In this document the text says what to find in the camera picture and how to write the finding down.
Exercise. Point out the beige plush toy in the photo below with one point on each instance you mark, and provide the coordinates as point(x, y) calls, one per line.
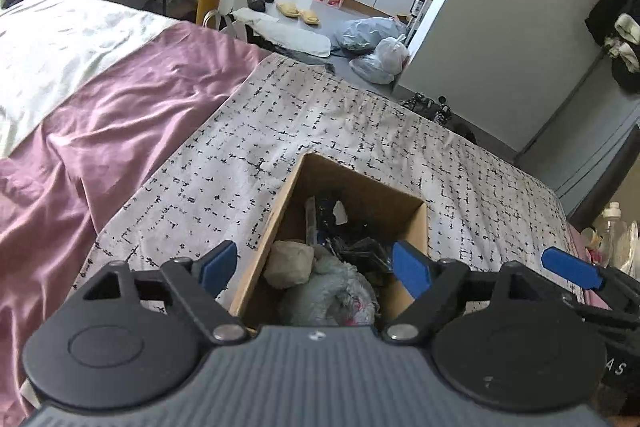
point(290, 264)

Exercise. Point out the clear baby bottle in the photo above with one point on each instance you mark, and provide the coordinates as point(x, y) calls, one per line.
point(611, 232)

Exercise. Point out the white duvet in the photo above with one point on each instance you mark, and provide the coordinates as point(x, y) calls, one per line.
point(60, 42)

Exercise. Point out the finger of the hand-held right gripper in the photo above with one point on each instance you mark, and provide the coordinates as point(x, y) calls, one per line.
point(570, 267)
point(612, 316)

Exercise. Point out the white and red plastic bag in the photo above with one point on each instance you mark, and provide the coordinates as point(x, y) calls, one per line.
point(382, 59)

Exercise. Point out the clear bag of black items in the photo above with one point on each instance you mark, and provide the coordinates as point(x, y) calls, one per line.
point(367, 254)

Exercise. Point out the yellow slipper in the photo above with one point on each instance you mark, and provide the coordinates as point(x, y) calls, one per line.
point(287, 9)
point(310, 17)

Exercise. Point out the printed grid blanket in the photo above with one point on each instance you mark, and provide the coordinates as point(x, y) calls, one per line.
point(225, 132)

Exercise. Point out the black lace cloth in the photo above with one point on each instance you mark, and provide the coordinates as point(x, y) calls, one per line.
point(325, 212)

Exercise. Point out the black hanging clothing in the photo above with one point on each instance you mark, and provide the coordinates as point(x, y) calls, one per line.
point(607, 7)

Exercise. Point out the black slipper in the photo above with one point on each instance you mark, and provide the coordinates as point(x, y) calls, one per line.
point(259, 3)

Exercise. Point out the brown cardboard box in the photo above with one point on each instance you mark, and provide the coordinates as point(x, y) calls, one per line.
point(260, 257)

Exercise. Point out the grey plush toy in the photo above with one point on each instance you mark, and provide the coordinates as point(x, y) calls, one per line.
point(327, 292)

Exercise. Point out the white hanging cloth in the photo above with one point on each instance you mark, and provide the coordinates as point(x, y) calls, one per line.
point(625, 42)

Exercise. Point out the white floor cloth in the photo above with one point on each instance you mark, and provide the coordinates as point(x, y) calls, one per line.
point(285, 32)

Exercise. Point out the white translucent piece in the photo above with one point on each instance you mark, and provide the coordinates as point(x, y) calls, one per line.
point(340, 213)

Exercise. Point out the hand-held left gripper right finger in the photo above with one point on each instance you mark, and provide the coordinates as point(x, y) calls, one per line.
point(412, 268)

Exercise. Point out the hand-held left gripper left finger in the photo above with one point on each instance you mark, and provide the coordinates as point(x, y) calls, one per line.
point(220, 263)

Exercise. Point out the purple bed sheet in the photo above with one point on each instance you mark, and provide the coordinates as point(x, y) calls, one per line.
point(100, 132)

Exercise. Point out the grey plastic bag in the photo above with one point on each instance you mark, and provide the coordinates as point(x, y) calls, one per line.
point(367, 34)

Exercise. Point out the black and white shoes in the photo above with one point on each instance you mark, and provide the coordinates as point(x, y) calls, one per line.
point(430, 107)

